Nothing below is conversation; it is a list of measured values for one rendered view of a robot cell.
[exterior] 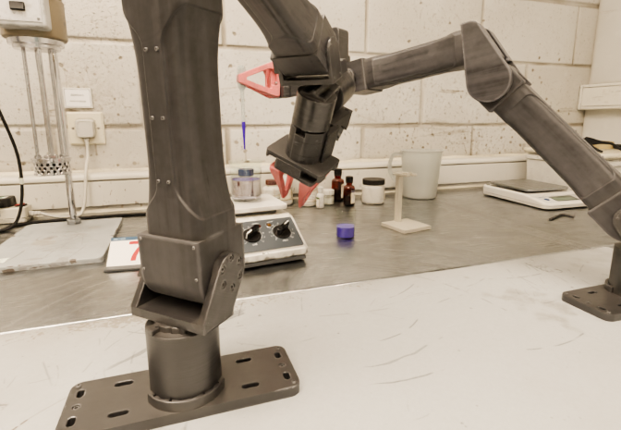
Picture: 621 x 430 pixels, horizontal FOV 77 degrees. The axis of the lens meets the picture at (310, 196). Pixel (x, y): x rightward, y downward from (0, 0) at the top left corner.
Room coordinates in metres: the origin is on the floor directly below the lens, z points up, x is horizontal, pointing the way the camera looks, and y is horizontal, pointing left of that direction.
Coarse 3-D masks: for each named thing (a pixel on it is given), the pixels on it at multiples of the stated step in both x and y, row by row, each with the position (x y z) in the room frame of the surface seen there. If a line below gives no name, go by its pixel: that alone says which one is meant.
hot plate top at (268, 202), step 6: (264, 198) 0.79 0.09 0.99; (270, 198) 0.79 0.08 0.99; (276, 198) 0.80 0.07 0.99; (234, 204) 0.73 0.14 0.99; (240, 204) 0.73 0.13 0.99; (246, 204) 0.73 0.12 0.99; (252, 204) 0.73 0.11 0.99; (258, 204) 0.73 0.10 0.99; (264, 204) 0.73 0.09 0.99; (270, 204) 0.73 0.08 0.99; (276, 204) 0.73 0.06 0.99; (282, 204) 0.73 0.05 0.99; (240, 210) 0.70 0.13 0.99; (246, 210) 0.70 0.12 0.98; (252, 210) 0.71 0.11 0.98; (258, 210) 0.71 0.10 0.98; (264, 210) 0.72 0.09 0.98; (270, 210) 0.72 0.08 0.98
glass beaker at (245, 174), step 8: (232, 160) 0.78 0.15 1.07; (240, 160) 0.79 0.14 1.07; (248, 160) 0.80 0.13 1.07; (256, 160) 0.79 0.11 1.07; (232, 168) 0.74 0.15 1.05; (240, 168) 0.74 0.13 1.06; (248, 168) 0.74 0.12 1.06; (256, 168) 0.75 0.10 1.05; (232, 176) 0.75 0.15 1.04; (240, 176) 0.74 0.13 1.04; (248, 176) 0.74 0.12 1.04; (256, 176) 0.75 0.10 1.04; (232, 184) 0.75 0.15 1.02; (240, 184) 0.74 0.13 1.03; (248, 184) 0.74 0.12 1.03; (256, 184) 0.75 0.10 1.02; (232, 192) 0.75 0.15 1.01; (240, 192) 0.74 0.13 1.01; (248, 192) 0.74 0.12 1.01; (256, 192) 0.75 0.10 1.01; (232, 200) 0.75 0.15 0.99; (240, 200) 0.74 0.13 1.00; (248, 200) 0.74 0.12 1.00; (256, 200) 0.75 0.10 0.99
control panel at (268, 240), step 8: (248, 224) 0.68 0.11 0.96; (264, 224) 0.69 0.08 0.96; (272, 224) 0.70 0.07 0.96; (280, 224) 0.70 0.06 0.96; (264, 232) 0.67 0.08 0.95; (272, 232) 0.68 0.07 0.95; (296, 232) 0.69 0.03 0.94; (264, 240) 0.66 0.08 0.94; (272, 240) 0.66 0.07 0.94; (280, 240) 0.66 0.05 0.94; (288, 240) 0.67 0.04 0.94; (296, 240) 0.67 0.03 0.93; (248, 248) 0.63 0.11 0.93; (256, 248) 0.64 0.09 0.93; (264, 248) 0.64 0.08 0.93; (272, 248) 0.64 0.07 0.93; (280, 248) 0.65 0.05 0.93
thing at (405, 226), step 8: (400, 176) 0.90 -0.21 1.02; (408, 176) 0.87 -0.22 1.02; (416, 176) 0.88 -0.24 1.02; (400, 184) 0.90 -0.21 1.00; (400, 192) 0.90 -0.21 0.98; (400, 200) 0.90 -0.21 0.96; (400, 208) 0.90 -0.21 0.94; (400, 216) 0.91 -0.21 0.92; (384, 224) 0.89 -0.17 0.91; (392, 224) 0.88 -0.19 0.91; (400, 224) 0.88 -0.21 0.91; (408, 224) 0.88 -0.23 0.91; (416, 224) 0.88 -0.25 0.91; (424, 224) 0.88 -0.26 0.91; (408, 232) 0.84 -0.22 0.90
